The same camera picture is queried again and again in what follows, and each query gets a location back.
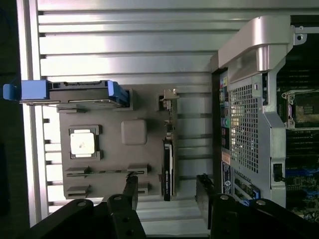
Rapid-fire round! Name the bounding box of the hard disk in blue carrier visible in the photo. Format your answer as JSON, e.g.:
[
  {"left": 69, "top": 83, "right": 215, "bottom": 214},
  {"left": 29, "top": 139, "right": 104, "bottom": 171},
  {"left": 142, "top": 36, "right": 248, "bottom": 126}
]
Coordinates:
[{"left": 2, "top": 79, "right": 131, "bottom": 110}]

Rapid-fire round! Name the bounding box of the silver CPU chip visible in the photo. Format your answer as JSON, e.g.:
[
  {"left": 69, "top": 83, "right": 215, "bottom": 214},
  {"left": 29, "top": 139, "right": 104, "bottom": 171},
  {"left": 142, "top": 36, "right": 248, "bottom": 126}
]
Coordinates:
[{"left": 69, "top": 131, "right": 95, "bottom": 155}]

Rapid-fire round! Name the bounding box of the grey metal PC case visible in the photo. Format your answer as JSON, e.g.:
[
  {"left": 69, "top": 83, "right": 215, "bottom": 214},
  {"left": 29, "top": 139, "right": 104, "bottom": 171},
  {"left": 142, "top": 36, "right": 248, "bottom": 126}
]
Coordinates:
[{"left": 210, "top": 14, "right": 319, "bottom": 225}]

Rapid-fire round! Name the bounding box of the green motherboard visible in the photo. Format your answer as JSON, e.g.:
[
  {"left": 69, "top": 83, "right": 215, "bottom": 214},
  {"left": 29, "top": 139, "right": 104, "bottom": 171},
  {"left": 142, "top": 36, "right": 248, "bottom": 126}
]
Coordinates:
[{"left": 276, "top": 56, "right": 319, "bottom": 219}]

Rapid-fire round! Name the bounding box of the grey plastic parts rack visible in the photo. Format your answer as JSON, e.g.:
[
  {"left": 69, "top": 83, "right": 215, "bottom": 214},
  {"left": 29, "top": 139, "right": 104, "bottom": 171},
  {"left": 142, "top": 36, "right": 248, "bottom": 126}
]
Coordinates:
[{"left": 56, "top": 88, "right": 180, "bottom": 201}]

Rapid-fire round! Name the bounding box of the metal CPU socket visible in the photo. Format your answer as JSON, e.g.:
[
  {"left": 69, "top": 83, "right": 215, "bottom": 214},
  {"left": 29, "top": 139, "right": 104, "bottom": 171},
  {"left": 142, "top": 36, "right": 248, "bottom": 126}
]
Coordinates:
[{"left": 281, "top": 89, "right": 319, "bottom": 130}]

